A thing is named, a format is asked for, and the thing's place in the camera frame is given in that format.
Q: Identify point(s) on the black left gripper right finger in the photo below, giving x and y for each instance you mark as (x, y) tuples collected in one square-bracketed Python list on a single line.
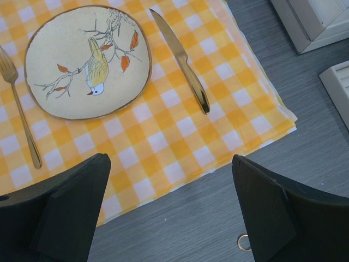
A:
[(286, 220)]

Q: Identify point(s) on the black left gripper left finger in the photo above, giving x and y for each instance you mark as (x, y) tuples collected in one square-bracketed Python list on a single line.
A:
[(55, 219)]

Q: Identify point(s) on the beige jewelry drawer tray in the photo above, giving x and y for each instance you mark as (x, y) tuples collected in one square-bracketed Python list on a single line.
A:
[(335, 81)]

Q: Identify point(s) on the beige jewelry box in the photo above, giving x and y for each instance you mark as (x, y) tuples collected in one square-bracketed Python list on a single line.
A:
[(313, 24)]

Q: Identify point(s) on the gold fork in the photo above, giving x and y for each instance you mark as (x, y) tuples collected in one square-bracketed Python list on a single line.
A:
[(10, 75)]

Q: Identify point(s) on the bird pattern ceramic plate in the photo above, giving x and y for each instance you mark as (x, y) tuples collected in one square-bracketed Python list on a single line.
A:
[(87, 62)]

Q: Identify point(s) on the yellow white checkered cloth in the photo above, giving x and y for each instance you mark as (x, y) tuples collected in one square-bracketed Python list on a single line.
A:
[(163, 140)]

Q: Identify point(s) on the gold knife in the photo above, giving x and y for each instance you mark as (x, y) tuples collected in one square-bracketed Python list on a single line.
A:
[(182, 59)]

